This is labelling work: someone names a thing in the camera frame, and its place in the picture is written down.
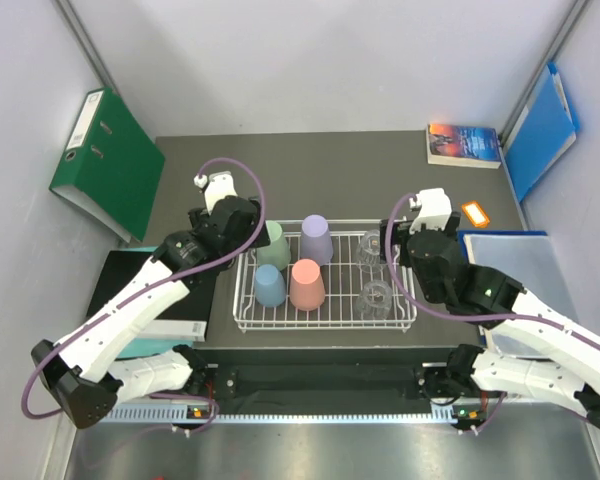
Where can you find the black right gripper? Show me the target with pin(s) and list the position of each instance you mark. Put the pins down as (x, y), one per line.
(400, 235)

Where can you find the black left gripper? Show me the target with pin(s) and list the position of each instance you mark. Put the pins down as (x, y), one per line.
(250, 226)

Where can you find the green plastic cup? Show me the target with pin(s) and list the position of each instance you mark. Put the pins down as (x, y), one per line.
(277, 253)

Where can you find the blue plastic cup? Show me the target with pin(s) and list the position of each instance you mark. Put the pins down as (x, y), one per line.
(270, 287)

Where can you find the purple plastic cup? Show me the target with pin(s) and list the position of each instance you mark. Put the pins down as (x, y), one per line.
(316, 243)

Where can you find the pink plastic cup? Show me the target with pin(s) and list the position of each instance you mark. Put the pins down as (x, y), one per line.
(306, 290)

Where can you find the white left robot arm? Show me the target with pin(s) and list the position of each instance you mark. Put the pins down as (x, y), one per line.
(82, 370)

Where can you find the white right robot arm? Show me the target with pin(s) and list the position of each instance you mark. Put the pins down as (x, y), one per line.
(567, 371)

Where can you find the orange white tag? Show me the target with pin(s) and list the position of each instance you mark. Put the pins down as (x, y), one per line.
(475, 214)

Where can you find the clear glass rear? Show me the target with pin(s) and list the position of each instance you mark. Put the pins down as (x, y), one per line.
(368, 253)

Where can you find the clear glass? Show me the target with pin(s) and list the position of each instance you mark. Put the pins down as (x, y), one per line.
(374, 302)
(368, 253)

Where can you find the clear glass front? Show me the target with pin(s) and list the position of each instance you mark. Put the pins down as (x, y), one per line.
(374, 302)

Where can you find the black book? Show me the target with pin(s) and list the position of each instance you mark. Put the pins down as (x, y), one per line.
(186, 320)

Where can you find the paperback book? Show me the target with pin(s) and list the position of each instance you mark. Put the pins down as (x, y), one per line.
(463, 146)

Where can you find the green lever arch binder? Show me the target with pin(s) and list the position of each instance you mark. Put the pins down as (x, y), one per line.
(110, 167)

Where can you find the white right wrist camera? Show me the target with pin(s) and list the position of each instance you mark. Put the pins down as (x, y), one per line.
(433, 208)

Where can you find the white wire dish rack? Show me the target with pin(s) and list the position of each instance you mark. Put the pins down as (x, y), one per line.
(343, 280)

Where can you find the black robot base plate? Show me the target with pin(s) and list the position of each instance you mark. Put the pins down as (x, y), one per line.
(413, 373)

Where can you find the blue folder against wall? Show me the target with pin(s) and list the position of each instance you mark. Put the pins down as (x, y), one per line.
(544, 131)

